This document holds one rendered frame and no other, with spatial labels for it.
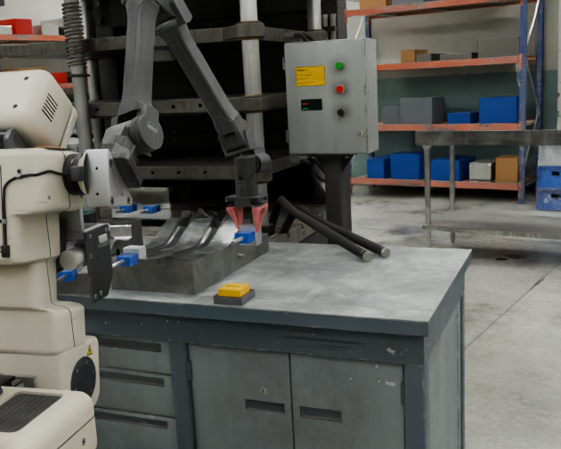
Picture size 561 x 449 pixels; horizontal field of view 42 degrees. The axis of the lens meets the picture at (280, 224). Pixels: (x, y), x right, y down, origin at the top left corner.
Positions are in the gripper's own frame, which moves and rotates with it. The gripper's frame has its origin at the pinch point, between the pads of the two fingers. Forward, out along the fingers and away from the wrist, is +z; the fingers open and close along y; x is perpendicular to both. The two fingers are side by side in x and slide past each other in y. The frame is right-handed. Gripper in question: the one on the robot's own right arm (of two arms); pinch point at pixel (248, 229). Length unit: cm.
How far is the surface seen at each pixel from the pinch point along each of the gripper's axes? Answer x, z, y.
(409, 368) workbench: 15, 29, -47
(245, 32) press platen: -57, -57, 24
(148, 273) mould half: 13.9, 9.9, 23.9
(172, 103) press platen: -66, -34, 60
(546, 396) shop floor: -129, 93, -70
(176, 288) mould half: 13.8, 13.7, 15.5
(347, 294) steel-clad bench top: 4.3, 15.4, -28.8
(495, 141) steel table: -333, 1, -26
